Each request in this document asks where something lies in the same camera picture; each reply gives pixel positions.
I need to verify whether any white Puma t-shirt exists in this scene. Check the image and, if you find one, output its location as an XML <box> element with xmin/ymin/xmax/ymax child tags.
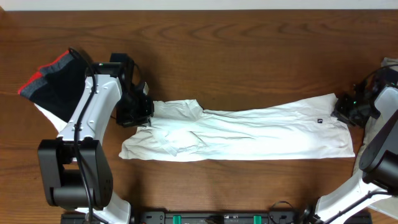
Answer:
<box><xmin>119</xmin><ymin>93</ymin><xmax>355</xmax><ymax>162</ymax></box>

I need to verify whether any folded black garment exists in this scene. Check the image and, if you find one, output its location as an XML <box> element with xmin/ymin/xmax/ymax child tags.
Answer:
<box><xmin>21</xmin><ymin>57</ymin><xmax>86</xmax><ymax>122</ymax></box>

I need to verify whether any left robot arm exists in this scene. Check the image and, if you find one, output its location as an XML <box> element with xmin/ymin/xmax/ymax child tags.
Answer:
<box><xmin>38</xmin><ymin>62</ymin><xmax>154</xmax><ymax>223</ymax></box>

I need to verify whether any grey khaki garment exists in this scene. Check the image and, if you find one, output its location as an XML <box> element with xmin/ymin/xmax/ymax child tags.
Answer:
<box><xmin>356</xmin><ymin>58</ymin><xmax>397</xmax><ymax>218</ymax></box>

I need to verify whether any folded red garment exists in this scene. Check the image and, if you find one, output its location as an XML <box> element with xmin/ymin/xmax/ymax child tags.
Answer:
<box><xmin>18</xmin><ymin>50</ymin><xmax>73</xmax><ymax>95</ymax></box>

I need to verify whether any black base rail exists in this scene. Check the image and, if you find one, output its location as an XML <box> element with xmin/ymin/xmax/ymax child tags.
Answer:
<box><xmin>60</xmin><ymin>200</ymin><xmax>373</xmax><ymax>224</ymax></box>

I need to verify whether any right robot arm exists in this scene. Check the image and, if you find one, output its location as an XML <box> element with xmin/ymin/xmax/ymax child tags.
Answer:
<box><xmin>314</xmin><ymin>87</ymin><xmax>397</xmax><ymax>223</ymax></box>

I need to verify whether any folded white garment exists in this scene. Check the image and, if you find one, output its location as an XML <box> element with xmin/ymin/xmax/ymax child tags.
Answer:
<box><xmin>34</xmin><ymin>104</ymin><xmax>67</xmax><ymax>133</ymax></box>

